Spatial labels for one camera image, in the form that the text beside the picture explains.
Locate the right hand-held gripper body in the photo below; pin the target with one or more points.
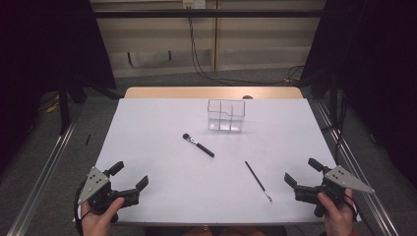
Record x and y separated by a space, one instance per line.
334 187

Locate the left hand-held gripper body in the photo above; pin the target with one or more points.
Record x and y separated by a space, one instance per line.
98 193

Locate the black makeup brush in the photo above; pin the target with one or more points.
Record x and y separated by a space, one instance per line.
203 149

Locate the clear plastic organizer box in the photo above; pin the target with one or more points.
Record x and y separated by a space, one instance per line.
226 121

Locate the person's left hand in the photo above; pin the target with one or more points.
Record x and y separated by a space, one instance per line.
96 224

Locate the person's right hand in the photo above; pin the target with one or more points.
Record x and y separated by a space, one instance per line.
339 221

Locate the white table board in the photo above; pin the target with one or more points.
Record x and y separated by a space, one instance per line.
183 190

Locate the wooden table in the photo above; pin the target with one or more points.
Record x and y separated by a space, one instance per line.
180 92

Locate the black curtain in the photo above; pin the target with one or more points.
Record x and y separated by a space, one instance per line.
377 65
39 49

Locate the black horizontal bar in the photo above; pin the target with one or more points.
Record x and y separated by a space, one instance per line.
164 13

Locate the aluminium floor rail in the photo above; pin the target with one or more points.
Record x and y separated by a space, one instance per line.
42 177
352 160

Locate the black stand post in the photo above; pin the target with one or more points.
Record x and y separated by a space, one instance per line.
63 108
333 98

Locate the white wall socket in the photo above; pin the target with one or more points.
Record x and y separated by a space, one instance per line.
194 4

